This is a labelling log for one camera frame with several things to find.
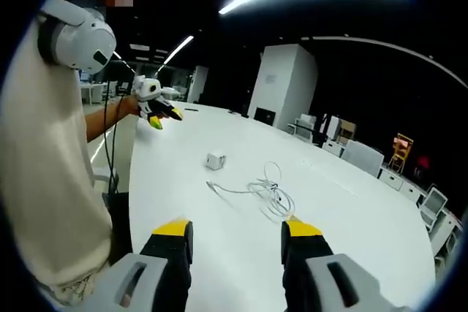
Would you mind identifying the white Type-C cable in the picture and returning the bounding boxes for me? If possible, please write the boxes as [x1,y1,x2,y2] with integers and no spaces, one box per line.
[205,160,297,224]

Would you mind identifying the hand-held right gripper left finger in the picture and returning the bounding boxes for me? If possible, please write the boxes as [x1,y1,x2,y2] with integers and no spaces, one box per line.
[67,216,195,312]

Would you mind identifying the black device cable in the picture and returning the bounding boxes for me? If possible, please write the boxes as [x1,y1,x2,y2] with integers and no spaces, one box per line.
[102,70,121,199]

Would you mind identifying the yellow wooden chair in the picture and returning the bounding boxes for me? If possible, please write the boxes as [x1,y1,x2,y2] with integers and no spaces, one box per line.
[386,132,415,175]

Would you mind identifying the person in beige shirt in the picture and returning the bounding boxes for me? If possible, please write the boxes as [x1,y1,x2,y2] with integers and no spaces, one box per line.
[0,15,114,308]

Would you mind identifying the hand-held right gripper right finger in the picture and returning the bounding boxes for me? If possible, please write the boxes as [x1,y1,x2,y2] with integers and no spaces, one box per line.
[280,216,415,312]

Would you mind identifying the white charger adapter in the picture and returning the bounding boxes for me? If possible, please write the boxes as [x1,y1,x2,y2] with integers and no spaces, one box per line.
[204,151,227,172]

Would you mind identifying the white low cabinet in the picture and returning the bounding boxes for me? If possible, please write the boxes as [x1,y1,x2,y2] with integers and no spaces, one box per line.
[377,167,404,191]

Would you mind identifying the white framed chair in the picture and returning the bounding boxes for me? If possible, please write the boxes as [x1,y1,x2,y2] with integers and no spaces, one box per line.
[419,186,449,227]

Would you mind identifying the white desk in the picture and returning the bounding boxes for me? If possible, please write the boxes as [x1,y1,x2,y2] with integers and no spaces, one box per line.
[128,99,438,312]

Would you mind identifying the person's left hand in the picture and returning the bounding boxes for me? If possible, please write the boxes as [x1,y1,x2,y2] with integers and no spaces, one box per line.
[123,94,143,116]

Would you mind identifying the white worn chest device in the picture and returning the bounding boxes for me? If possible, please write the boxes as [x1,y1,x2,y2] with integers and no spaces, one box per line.
[37,0,118,74]

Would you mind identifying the white panel chair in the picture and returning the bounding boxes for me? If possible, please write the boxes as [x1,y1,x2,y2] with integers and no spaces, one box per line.
[341,139,385,180]

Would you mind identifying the white square pillar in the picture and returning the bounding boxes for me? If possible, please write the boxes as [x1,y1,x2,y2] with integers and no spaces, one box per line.
[247,43,319,132]

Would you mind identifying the black monitor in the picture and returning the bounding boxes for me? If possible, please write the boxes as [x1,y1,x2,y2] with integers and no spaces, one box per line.
[254,106,276,127]

